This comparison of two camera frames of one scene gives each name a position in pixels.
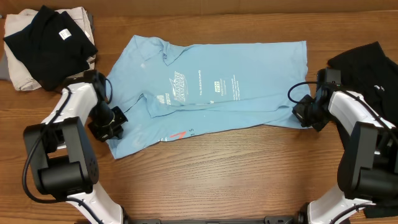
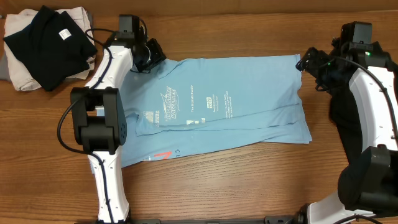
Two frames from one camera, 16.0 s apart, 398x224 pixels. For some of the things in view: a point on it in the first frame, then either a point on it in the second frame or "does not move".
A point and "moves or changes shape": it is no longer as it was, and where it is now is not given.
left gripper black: (103, 135) to (158, 55)
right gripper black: (306, 114) to (310, 61)
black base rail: (302, 219) does not move
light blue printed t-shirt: (170, 94) moves or changes shape
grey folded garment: (4, 70) does not move
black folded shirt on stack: (51, 48) does not move
